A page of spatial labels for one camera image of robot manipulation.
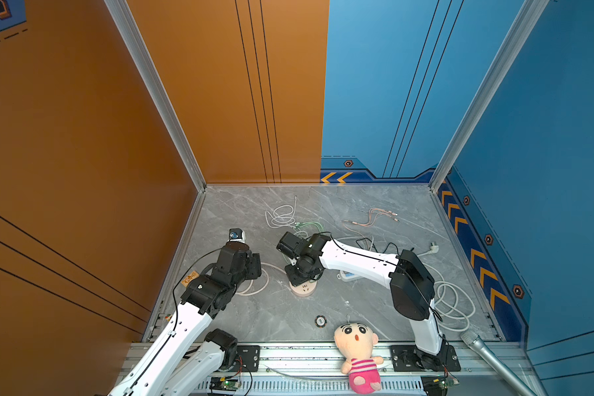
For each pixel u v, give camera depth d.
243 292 0.87
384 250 0.98
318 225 1.05
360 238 1.00
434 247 0.96
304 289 0.85
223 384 0.71
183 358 0.46
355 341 0.69
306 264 0.60
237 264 0.57
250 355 0.74
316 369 0.73
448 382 0.70
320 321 0.81
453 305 0.83
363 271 0.53
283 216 1.09
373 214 1.09
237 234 0.66
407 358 0.72
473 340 0.73
